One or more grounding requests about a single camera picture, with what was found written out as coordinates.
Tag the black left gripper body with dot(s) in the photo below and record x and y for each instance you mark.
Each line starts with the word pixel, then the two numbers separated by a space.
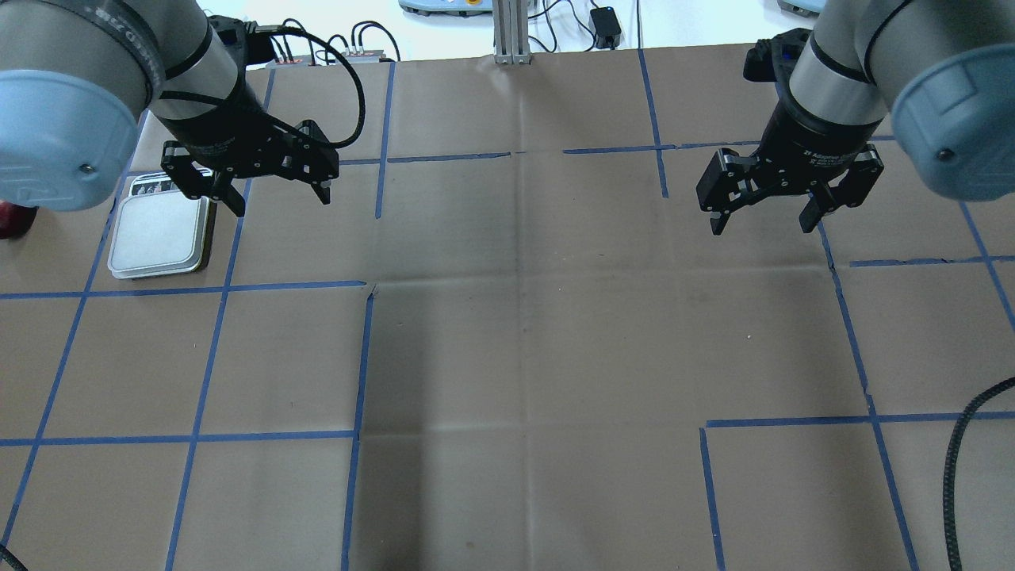
pixel 220 127

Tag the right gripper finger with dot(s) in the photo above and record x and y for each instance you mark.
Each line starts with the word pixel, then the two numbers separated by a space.
pixel 813 212
pixel 718 220

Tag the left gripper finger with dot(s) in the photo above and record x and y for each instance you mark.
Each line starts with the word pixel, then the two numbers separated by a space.
pixel 226 194
pixel 322 191

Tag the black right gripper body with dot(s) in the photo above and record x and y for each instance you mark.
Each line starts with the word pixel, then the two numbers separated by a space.
pixel 806 133

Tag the red yellow mango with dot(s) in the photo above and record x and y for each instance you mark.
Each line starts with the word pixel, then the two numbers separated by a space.
pixel 16 220

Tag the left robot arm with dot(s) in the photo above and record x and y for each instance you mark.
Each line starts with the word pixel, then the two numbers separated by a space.
pixel 78 75

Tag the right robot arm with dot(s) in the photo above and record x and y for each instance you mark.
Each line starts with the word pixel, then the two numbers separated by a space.
pixel 942 71

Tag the silver digital kitchen scale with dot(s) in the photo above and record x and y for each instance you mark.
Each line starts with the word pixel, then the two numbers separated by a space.
pixel 159 231

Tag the grey usb hub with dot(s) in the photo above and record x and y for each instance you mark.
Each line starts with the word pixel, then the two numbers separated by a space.
pixel 365 56
pixel 283 61

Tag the blue teach pendant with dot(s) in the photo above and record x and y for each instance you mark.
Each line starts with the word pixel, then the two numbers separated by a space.
pixel 460 8

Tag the black power adapter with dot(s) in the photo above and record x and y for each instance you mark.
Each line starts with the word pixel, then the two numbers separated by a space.
pixel 605 27

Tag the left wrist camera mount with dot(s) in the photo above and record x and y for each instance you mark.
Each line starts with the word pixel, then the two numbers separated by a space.
pixel 248 43

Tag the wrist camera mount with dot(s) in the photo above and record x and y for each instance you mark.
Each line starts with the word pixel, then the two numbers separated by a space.
pixel 773 60
pixel 248 43

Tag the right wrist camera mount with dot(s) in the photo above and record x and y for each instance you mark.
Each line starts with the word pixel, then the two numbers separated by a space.
pixel 773 60

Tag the aluminium frame post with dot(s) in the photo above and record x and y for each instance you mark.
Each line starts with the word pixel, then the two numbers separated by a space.
pixel 511 44

